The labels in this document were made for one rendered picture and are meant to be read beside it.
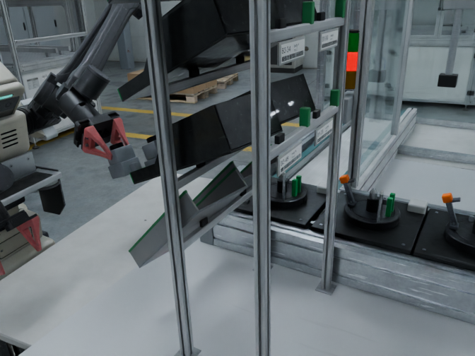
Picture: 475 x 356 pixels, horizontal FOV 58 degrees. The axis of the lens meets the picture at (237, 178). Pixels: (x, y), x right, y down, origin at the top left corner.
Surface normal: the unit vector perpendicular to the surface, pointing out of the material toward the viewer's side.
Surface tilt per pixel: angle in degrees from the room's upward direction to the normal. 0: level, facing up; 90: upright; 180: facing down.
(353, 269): 90
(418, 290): 90
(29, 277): 0
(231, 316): 0
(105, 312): 0
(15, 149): 98
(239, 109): 65
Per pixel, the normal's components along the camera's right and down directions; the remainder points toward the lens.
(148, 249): -0.65, 0.33
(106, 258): -0.03, -0.92
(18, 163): 0.91, 0.14
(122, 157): 0.66, -0.11
